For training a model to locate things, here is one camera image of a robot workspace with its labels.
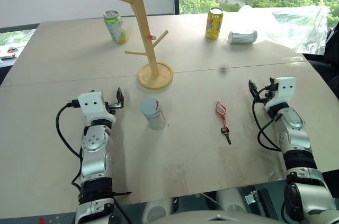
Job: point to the silver robot torso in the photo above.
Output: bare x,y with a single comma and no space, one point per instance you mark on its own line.
217,218

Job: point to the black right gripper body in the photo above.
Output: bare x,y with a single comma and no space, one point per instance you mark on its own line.
267,95

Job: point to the yellow drink can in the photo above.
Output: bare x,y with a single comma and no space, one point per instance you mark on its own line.
214,24

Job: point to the white background desk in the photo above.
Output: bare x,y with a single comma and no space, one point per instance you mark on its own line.
9,52

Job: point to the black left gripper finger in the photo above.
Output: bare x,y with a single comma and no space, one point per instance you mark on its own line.
122,99
118,95

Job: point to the white rounded robot leg cover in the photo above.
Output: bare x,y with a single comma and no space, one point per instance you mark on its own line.
230,200
156,209

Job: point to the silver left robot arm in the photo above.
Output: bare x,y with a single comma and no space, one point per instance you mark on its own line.
95,160

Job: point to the black office chair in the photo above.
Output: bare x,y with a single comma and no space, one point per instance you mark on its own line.
331,59

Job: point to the clear plastic bag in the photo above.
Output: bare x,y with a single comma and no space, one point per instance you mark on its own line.
299,28

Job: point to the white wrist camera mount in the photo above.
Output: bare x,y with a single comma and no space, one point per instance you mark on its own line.
282,90
92,106

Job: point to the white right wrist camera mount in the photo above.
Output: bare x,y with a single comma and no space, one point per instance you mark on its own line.
282,90

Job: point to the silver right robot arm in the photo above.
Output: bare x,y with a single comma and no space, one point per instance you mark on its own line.
296,139

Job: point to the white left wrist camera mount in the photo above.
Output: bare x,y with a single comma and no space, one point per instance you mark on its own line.
92,106

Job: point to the grey cylinder can red mark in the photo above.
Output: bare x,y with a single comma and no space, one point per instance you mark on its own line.
155,116

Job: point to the red tag on rack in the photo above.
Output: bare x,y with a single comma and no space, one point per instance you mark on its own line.
151,37

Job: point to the silver drink can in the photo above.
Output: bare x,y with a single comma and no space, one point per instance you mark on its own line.
243,37

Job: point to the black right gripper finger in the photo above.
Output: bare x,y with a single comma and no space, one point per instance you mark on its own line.
255,91
250,85

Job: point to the wooden tree-shaped hanging rack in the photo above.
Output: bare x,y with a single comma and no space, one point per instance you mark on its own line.
144,28

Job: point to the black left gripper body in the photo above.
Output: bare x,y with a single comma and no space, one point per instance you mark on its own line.
112,106

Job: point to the green drink can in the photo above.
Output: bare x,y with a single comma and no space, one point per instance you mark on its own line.
116,28

